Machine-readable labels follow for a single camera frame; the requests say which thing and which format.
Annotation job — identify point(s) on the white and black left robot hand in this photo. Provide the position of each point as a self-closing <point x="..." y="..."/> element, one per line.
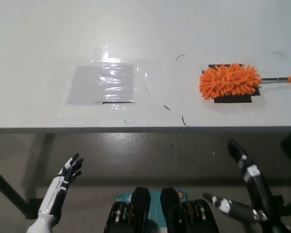
<point x="63" y="179"/>

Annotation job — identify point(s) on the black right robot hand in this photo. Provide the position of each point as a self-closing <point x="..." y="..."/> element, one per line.
<point x="259" y="191"/>

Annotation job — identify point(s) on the black and teal robot torso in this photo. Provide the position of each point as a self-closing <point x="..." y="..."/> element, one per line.
<point x="169" y="208"/>

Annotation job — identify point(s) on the black tape patch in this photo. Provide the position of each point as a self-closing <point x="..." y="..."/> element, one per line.
<point x="232" y="99"/>

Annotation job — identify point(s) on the clear plastic film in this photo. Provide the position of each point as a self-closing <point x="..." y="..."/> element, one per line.
<point x="150" y="82"/>

